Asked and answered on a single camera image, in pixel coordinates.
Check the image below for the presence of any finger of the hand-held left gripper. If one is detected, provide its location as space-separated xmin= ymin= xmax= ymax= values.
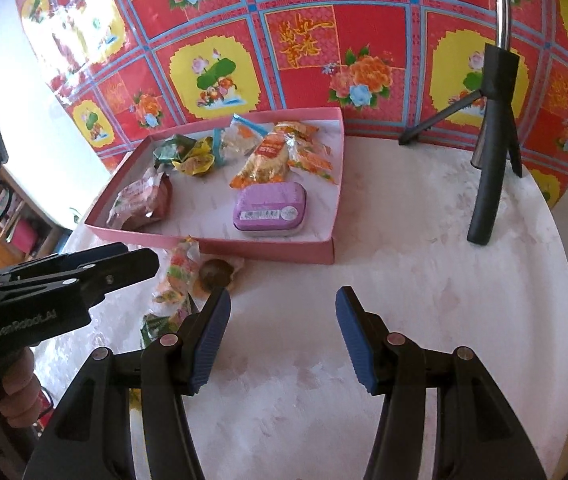
xmin=0 ymin=241 xmax=130 ymax=281
xmin=0 ymin=247 xmax=161 ymax=311

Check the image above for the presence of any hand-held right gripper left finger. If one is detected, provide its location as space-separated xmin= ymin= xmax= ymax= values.
xmin=23 ymin=287 xmax=232 ymax=480

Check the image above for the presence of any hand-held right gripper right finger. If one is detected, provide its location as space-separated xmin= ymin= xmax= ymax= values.
xmin=335 ymin=286 xmax=549 ymax=480

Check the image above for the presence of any colourful candy packet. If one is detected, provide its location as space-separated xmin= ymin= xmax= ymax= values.
xmin=151 ymin=236 xmax=201 ymax=318

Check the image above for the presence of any red brown snack packet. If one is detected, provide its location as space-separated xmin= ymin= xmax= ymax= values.
xmin=108 ymin=167 xmax=173 ymax=231

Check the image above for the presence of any pink cardboard box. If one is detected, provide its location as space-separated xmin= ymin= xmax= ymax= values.
xmin=84 ymin=106 xmax=345 ymax=265

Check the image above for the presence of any green snack packet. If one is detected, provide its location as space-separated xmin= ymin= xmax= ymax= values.
xmin=141 ymin=310 xmax=189 ymax=348
xmin=153 ymin=134 xmax=195 ymax=171

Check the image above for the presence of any purple tin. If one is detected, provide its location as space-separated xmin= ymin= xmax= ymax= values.
xmin=233 ymin=182 xmax=309 ymax=237

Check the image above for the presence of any blue white snack packet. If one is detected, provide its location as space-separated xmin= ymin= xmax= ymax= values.
xmin=213 ymin=114 xmax=267 ymax=168

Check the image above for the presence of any orange snack packet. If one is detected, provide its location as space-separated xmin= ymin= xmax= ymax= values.
xmin=274 ymin=121 xmax=337 ymax=183

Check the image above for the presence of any person's left hand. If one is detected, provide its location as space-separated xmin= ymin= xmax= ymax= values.
xmin=0 ymin=347 xmax=45 ymax=428

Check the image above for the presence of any wooden shelf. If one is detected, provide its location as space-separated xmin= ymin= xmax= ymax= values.
xmin=0 ymin=165 xmax=72 ymax=273

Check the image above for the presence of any brown round wrapped candy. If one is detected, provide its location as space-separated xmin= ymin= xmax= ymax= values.
xmin=199 ymin=258 xmax=242 ymax=293

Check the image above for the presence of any small yellow snack packet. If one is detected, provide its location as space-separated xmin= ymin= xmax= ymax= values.
xmin=176 ymin=137 xmax=215 ymax=178

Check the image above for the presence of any yellow corn snack packet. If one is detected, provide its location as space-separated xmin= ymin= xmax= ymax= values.
xmin=229 ymin=132 xmax=292 ymax=191

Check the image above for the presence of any black tripod stand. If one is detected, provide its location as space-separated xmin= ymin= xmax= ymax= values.
xmin=398 ymin=0 xmax=523 ymax=246

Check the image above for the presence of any red floral printed cloth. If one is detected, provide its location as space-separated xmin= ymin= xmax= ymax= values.
xmin=11 ymin=0 xmax=568 ymax=211

